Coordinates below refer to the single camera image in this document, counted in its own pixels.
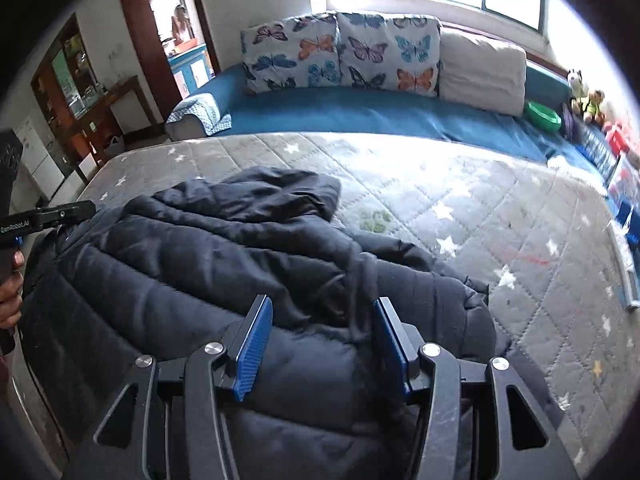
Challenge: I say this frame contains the wooden desk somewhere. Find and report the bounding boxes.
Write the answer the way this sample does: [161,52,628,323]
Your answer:
[56,76,160,183]

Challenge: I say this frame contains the butterfly pillow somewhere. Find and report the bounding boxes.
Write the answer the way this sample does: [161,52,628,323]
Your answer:
[240,13,342,94]
[336,12,442,98]

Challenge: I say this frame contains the blue sofa bench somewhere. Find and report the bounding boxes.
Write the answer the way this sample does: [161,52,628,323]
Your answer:
[195,65,598,172]

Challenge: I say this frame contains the plush toys on sill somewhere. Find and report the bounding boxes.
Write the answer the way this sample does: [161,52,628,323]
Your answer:
[567,70,605,128]

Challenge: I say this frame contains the wooden glass cabinet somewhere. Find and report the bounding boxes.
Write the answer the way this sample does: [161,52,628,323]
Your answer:
[30,14,99,164]

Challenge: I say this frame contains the green plastic basin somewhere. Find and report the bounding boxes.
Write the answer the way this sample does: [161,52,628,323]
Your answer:
[524,101,562,133]

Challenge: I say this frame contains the checkered folded cloth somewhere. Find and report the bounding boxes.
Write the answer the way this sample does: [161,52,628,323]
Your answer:
[165,93,232,142]

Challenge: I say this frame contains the black puffer jacket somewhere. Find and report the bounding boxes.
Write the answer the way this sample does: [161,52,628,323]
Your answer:
[16,164,566,480]

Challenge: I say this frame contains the left butterfly pillow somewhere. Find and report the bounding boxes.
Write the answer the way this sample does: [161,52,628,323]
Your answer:
[240,13,342,94]

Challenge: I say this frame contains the person's left hand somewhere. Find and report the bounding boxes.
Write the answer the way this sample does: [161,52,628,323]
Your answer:
[0,252,25,330]

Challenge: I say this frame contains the beige plain pillow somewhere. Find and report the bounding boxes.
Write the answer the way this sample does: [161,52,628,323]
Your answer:
[438,27,526,117]

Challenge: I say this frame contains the clutter of toys and boxes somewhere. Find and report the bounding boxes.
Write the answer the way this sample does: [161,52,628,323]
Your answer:
[562,104,639,310]

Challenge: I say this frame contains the right butterfly pillow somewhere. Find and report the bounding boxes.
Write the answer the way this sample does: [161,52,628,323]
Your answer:
[336,12,442,98]

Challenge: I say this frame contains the grey star quilted mattress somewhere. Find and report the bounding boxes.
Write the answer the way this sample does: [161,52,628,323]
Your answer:
[85,133,639,479]

